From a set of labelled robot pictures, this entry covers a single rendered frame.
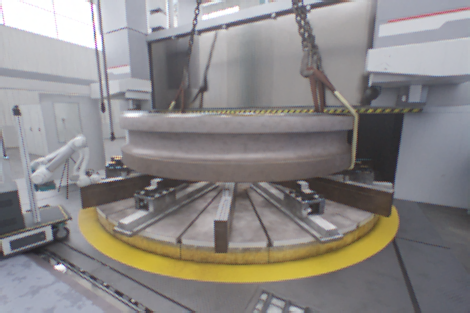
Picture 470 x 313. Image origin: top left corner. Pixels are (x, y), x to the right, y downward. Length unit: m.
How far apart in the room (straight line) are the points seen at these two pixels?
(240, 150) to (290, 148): 0.73
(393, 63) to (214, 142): 2.51
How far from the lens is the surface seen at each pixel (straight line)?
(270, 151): 3.05
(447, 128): 5.69
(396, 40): 4.09
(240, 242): 2.67
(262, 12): 6.13
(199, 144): 3.06
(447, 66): 3.67
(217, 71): 6.52
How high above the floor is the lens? 1.74
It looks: 11 degrees down
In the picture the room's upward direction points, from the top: straight up
